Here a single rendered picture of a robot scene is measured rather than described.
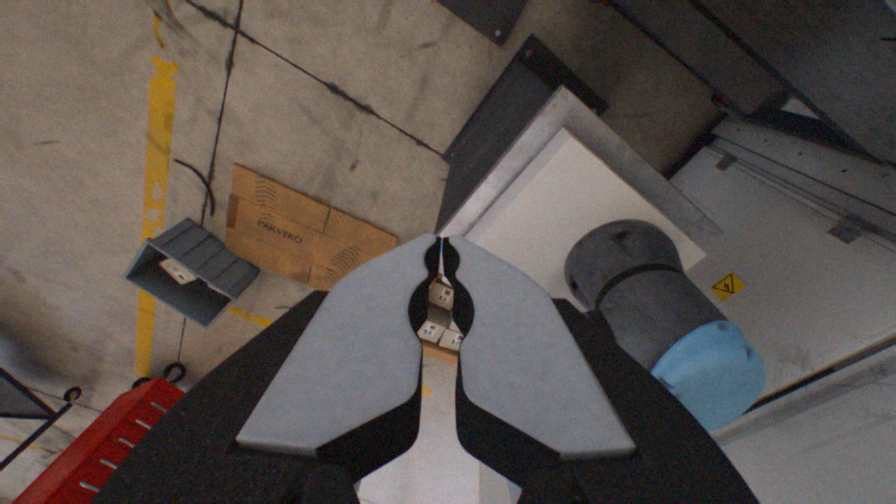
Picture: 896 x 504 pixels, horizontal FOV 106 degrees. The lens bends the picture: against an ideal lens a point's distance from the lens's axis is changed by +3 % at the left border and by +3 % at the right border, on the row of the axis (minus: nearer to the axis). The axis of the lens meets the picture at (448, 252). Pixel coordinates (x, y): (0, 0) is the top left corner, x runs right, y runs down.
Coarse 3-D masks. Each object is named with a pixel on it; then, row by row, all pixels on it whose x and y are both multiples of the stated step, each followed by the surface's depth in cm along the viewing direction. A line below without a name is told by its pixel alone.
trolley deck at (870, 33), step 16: (832, 0) 32; (848, 0) 31; (864, 0) 30; (880, 0) 29; (848, 16) 33; (864, 16) 31; (880, 16) 30; (864, 32) 33; (880, 32) 32; (880, 48) 34
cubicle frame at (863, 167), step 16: (800, 112) 87; (752, 128) 98; (768, 128) 93; (736, 144) 102; (784, 144) 87; (800, 144) 83; (816, 144) 80; (832, 160) 75; (848, 160) 73; (864, 160) 70; (880, 176) 66; (848, 192) 70; (880, 208) 65
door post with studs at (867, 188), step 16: (720, 128) 109; (736, 128) 103; (752, 144) 96; (768, 144) 91; (784, 160) 85; (800, 160) 82; (816, 160) 79; (816, 176) 77; (832, 176) 74; (848, 176) 71; (864, 176) 69; (864, 192) 68; (880, 192) 65
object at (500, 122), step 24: (528, 72) 75; (504, 96) 84; (528, 96) 61; (480, 120) 97; (504, 120) 68; (528, 120) 52; (456, 144) 114; (480, 144) 76; (504, 144) 57; (456, 168) 86; (480, 168) 62; (456, 192) 69
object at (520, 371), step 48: (480, 288) 9; (528, 288) 9; (480, 336) 7; (528, 336) 7; (480, 384) 6; (528, 384) 6; (576, 384) 6; (480, 432) 6; (528, 432) 5; (576, 432) 5; (624, 432) 5
